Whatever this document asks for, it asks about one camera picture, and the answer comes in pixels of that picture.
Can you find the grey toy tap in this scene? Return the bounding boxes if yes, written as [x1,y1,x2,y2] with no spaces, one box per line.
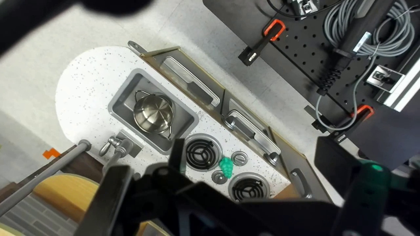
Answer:
[102,129,144,175]

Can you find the grey stove knob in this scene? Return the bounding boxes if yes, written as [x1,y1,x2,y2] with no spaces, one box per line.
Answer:
[231,150,249,167]
[211,170,228,185]

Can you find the silver metal bracket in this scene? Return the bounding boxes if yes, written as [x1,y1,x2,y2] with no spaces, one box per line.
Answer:
[366,65,406,93]
[288,0,321,16]

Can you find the black coil burner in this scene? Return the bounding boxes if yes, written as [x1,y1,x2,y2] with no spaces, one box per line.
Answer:
[184,133,223,172]
[228,172,271,202]

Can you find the toy kitchen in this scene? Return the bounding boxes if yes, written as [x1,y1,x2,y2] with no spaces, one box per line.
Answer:
[0,41,332,236]

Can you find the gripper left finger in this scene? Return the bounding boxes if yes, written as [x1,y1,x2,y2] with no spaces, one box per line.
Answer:
[75,138,237,236]

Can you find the grey rod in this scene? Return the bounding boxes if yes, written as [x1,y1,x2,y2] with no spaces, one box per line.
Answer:
[0,139,92,217]

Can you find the coil of grey cable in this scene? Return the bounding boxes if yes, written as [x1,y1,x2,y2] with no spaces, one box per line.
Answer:
[315,0,416,131]

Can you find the toy oven door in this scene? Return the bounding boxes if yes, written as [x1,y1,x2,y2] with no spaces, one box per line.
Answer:
[222,98,283,166]

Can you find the grey tap lever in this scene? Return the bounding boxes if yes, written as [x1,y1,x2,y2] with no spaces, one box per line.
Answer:
[99,136,121,157]

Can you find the toy kitchen door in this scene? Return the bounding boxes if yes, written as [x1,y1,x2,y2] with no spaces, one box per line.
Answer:
[152,47,226,112]
[271,130,332,202]

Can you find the grey toy sink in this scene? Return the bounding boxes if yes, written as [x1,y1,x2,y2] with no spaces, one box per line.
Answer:
[108,69,200,155]

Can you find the black and orange clamp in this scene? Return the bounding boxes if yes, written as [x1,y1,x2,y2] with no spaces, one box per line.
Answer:
[311,104,375,134]
[238,19,286,67]

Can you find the grey oven door handle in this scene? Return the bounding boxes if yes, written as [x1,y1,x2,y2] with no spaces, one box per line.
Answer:
[223,109,282,167]

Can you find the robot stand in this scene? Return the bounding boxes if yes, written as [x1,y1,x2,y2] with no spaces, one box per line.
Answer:
[202,0,420,171]

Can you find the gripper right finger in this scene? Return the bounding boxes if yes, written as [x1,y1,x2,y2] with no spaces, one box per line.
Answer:
[314,136,420,236]

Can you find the green toy grapes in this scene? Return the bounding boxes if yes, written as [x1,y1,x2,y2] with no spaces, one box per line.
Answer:
[219,157,234,179]

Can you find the small steel pot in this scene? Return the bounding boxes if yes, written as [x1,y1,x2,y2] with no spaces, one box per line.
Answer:
[133,90,175,140]

